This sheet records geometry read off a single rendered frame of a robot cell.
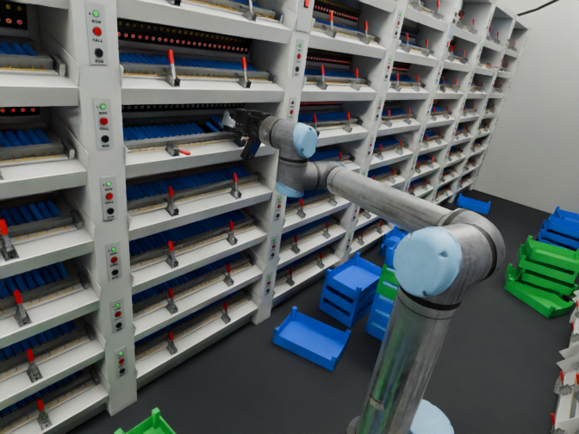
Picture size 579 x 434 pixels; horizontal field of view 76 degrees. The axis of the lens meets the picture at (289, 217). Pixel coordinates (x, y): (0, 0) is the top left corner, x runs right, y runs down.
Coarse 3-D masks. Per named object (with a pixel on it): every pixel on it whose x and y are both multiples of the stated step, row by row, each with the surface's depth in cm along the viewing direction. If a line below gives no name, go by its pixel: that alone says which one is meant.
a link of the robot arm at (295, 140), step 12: (276, 132) 108; (288, 132) 106; (300, 132) 104; (312, 132) 106; (276, 144) 110; (288, 144) 106; (300, 144) 104; (312, 144) 108; (288, 156) 107; (300, 156) 107
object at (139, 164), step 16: (128, 112) 111; (144, 112) 114; (160, 112) 118; (176, 112) 122; (192, 112) 127; (208, 112) 132; (208, 144) 122; (224, 144) 126; (128, 160) 100; (144, 160) 102; (160, 160) 105; (176, 160) 109; (192, 160) 114; (208, 160) 119; (224, 160) 125; (128, 176) 101
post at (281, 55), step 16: (256, 0) 132; (288, 0) 124; (304, 32) 130; (256, 48) 137; (272, 48) 132; (288, 48) 128; (304, 48) 133; (272, 64) 134; (288, 64) 130; (304, 64) 136; (288, 96) 136; (272, 112) 140; (256, 160) 151; (272, 160) 145; (272, 176) 147; (272, 192) 150; (256, 208) 158; (272, 208) 153; (272, 224) 157; (256, 288) 171; (272, 288) 177; (256, 320) 177
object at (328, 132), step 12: (300, 108) 170; (312, 108) 177; (324, 108) 185; (336, 108) 192; (348, 108) 196; (300, 120) 164; (312, 120) 168; (324, 120) 175; (336, 120) 179; (348, 120) 178; (360, 120) 192; (324, 132) 168; (336, 132) 173; (348, 132) 178; (360, 132) 186; (324, 144) 167
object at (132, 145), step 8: (176, 136) 113; (184, 136) 115; (192, 136) 117; (200, 136) 119; (208, 136) 121; (216, 136) 123; (224, 136) 126; (232, 136) 129; (128, 144) 101; (136, 144) 103; (144, 144) 105; (152, 144) 106; (160, 144) 109; (176, 144) 113; (200, 144) 118
